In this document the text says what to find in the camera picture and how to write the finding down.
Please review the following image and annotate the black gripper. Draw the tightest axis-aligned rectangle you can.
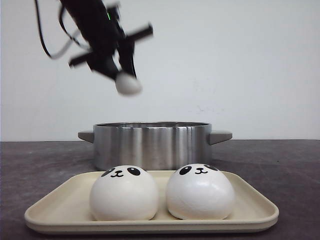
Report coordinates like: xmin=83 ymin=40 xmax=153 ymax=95
xmin=61 ymin=0 xmax=153 ymax=80

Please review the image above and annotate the panda bun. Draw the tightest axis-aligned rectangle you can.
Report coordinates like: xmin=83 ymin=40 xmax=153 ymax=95
xmin=115 ymin=72 xmax=143 ymax=96
xmin=165 ymin=163 xmax=236 ymax=220
xmin=89 ymin=165 xmax=159 ymax=221

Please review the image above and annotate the stainless steel steamer pot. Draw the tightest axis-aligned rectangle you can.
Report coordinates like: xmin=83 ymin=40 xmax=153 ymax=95
xmin=78 ymin=121 xmax=233 ymax=170

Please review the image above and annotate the beige rectangular tray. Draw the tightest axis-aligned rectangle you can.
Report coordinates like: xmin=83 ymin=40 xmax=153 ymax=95
xmin=24 ymin=170 xmax=279 ymax=235

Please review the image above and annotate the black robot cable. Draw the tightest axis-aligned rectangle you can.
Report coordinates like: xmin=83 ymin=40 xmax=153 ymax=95
xmin=34 ymin=0 xmax=87 ymax=60

